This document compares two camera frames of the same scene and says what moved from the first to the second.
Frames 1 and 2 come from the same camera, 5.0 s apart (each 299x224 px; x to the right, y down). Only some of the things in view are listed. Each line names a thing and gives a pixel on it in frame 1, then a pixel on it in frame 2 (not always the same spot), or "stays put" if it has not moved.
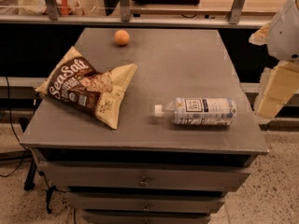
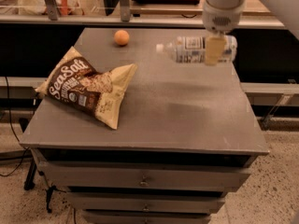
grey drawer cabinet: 149,170 stays put
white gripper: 284,35 -> 220,18
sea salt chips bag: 72,79 stays put
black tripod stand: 30,186 stays put
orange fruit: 121,37 stays put
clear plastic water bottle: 199,111 -> 192,49
